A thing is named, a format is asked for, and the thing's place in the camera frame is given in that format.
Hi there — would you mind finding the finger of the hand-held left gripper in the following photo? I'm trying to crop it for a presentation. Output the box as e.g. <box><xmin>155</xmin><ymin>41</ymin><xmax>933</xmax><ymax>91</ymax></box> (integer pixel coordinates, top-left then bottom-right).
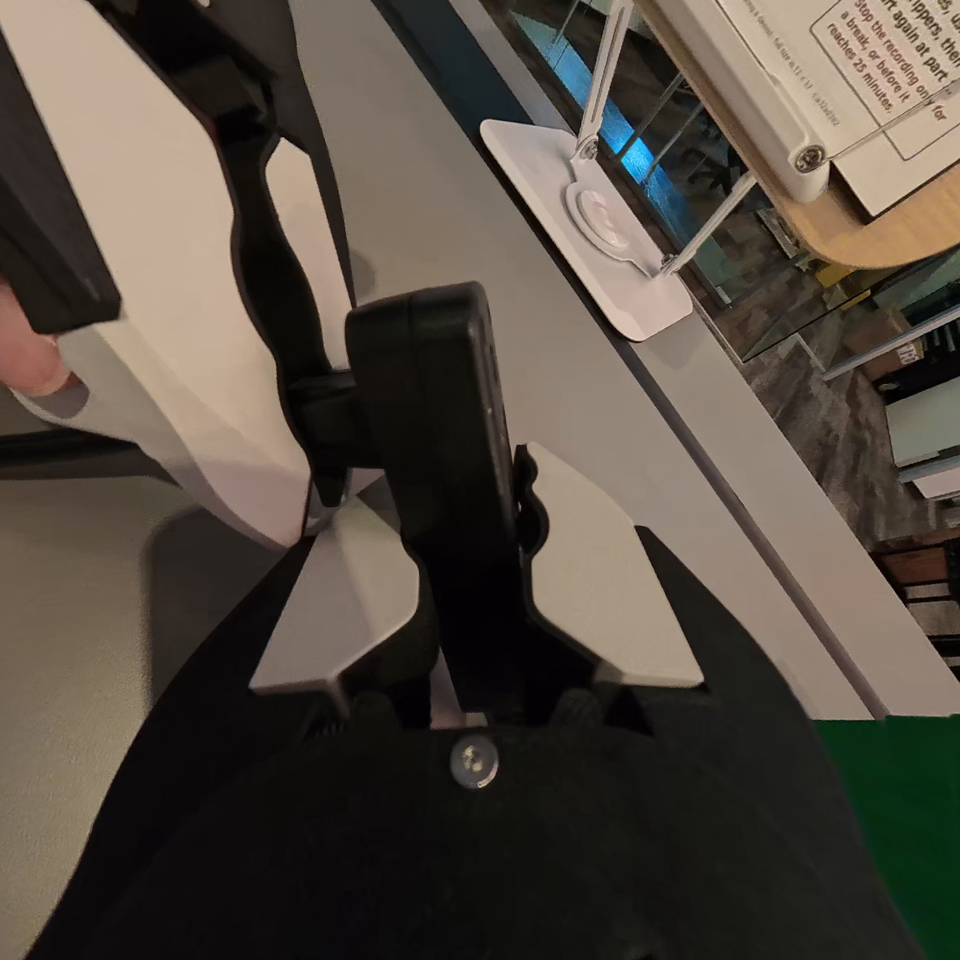
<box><xmin>0</xmin><ymin>0</ymin><xmax>314</xmax><ymax>549</ymax></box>
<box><xmin>225</xmin><ymin>137</ymin><xmax>361</xmax><ymax>376</ymax></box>

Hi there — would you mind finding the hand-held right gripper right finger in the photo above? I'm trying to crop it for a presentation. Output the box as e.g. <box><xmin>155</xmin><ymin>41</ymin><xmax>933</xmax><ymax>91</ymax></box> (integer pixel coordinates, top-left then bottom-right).
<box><xmin>516</xmin><ymin>442</ymin><xmax>705</xmax><ymax>690</ymax></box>

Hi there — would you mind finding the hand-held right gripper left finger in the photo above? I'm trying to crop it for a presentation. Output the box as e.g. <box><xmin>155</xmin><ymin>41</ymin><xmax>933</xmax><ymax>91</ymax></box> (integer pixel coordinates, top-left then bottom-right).
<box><xmin>249</xmin><ymin>498</ymin><xmax>427</xmax><ymax>695</ymax></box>

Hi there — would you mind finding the black power plug cord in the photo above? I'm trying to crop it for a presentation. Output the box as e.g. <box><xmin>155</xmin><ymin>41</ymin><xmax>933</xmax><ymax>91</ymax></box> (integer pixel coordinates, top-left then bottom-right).
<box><xmin>0</xmin><ymin>369</ymin><xmax>385</xmax><ymax>509</ymax></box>

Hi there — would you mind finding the black power strip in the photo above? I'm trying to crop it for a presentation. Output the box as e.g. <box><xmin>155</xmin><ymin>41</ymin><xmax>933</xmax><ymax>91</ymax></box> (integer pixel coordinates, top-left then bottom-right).
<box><xmin>345</xmin><ymin>283</ymin><xmax>528</xmax><ymax>715</ymax></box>

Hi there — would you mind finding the person's left hand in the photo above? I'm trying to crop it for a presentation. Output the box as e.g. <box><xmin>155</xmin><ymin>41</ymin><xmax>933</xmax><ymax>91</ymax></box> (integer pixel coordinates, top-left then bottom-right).
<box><xmin>0</xmin><ymin>272</ymin><xmax>85</xmax><ymax>399</ymax></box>

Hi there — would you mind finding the document holder with white base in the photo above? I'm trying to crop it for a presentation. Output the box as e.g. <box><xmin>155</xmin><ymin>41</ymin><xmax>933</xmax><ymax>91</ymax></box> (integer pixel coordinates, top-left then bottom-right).
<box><xmin>480</xmin><ymin>0</ymin><xmax>960</xmax><ymax>344</ymax></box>

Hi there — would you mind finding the glass railing panel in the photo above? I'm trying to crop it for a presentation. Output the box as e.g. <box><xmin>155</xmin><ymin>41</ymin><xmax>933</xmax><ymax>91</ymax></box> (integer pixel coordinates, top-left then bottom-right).
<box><xmin>712</xmin><ymin>247</ymin><xmax>960</xmax><ymax>384</ymax></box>

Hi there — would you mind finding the green plastic bin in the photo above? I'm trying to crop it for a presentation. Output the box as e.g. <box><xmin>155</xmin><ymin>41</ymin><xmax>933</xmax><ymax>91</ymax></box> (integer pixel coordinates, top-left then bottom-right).
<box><xmin>813</xmin><ymin>712</ymin><xmax>960</xmax><ymax>960</ymax></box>

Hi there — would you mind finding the printed instruction sheet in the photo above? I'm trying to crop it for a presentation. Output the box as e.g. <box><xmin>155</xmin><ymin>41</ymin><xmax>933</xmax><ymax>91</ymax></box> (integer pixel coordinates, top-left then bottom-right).
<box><xmin>716</xmin><ymin>0</ymin><xmax>960</xmax><ymax>220</ymax></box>

